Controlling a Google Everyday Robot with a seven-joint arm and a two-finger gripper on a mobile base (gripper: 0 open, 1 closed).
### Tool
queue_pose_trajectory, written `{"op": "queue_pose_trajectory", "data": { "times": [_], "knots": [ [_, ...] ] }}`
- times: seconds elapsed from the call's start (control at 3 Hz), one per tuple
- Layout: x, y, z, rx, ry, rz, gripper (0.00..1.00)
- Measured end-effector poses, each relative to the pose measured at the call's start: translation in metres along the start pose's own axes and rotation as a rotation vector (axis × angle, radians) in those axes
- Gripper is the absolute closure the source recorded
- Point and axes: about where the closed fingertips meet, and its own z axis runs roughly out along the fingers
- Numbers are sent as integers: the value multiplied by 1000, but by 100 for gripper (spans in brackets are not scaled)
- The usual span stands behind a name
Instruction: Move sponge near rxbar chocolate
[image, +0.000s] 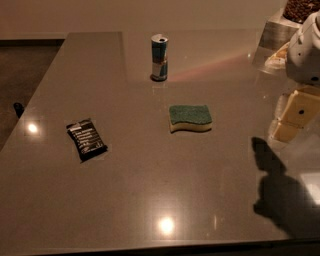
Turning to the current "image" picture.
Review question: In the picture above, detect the black rxbar chocolate wrapper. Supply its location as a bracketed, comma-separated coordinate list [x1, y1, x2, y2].
[66, 118, 108, 162]

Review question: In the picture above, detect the blue silver drink can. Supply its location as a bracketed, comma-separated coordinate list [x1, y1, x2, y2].
[151, 34, 169, 81]

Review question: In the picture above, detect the metal box with snacks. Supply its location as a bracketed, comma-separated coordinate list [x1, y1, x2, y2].
[253, 8, 300, 75]

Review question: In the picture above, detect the black chair part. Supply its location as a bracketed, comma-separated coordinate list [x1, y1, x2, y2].
[13, 102, 24, 118]

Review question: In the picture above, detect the bowl of dark nuts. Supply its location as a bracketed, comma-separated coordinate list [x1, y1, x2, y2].
[283, 0, 320, 24]

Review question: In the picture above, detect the green and yellow sponge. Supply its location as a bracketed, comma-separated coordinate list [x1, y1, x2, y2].
[169, 105, 213, 133]

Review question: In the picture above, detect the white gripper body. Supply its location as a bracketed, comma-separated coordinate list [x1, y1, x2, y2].
[286, 11, 320, 86]

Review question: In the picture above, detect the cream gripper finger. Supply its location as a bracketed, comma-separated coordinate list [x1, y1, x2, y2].
[271, 88, 320, 142]
[274, 94, 292, 121]

